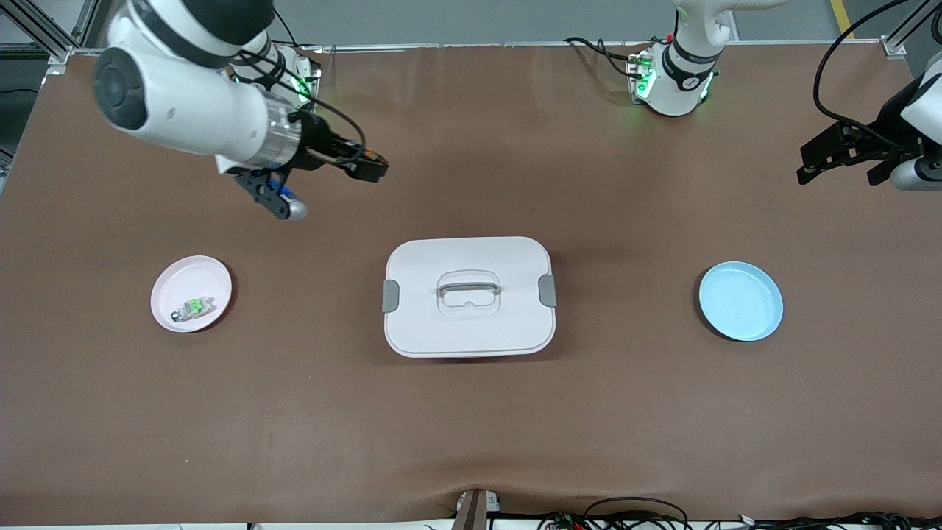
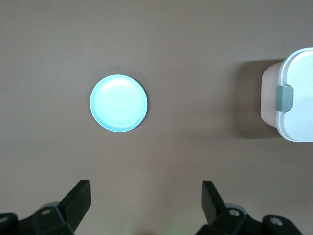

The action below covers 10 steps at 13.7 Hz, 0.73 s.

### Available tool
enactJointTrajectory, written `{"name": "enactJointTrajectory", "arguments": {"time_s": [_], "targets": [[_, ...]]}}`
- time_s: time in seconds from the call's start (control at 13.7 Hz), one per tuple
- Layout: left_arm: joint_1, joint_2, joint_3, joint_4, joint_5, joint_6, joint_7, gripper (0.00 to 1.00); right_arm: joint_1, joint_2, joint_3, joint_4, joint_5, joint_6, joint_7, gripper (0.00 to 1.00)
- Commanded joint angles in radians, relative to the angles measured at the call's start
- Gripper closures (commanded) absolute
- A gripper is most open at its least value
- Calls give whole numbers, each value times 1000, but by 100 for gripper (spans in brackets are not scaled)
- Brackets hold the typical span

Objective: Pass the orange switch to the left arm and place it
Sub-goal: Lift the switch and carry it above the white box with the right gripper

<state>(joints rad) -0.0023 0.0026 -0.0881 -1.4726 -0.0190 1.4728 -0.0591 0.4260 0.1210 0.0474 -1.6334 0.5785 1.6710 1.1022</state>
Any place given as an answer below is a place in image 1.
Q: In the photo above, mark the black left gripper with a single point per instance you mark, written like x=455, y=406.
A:
x=885, y=129

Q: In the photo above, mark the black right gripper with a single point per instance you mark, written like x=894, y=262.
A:
x=318, y=144

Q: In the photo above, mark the orange and black switch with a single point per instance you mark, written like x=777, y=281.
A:
x=374, y=155

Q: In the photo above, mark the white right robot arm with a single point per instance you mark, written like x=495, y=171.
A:
x=191, y=110

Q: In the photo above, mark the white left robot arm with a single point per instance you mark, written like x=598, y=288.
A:
x=673, y=88

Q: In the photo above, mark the white lidded storage box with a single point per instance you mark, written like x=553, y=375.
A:
x=471, y=331

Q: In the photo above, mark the light blue round plate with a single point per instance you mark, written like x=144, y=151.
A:
x=739, y=302

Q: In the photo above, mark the pink round plate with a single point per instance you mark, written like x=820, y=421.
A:
x=191, y=283

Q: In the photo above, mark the brown table mat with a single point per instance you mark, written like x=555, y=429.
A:
x=471, y=427

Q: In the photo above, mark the aluminium frame post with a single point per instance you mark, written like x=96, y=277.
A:
x=51, y=37
x=901, y=37

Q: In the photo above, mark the green and grey switch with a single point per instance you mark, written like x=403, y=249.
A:
x=193, y=308

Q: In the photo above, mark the brown camera mount bracket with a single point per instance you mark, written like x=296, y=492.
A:
x=475, y=509

